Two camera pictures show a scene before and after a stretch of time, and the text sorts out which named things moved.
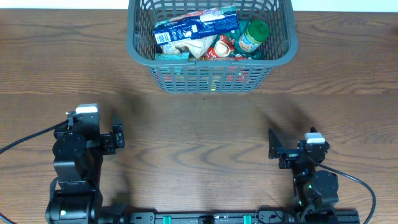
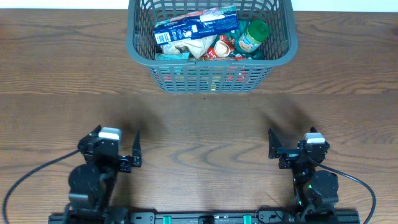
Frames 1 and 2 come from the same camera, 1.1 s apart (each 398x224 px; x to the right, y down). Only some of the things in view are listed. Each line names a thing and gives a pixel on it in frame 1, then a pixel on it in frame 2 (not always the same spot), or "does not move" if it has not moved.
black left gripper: (107, 138) to (124, 163)
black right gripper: (289, 154) does not move
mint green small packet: (171, 56) does not move
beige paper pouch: (196, 46) does not move
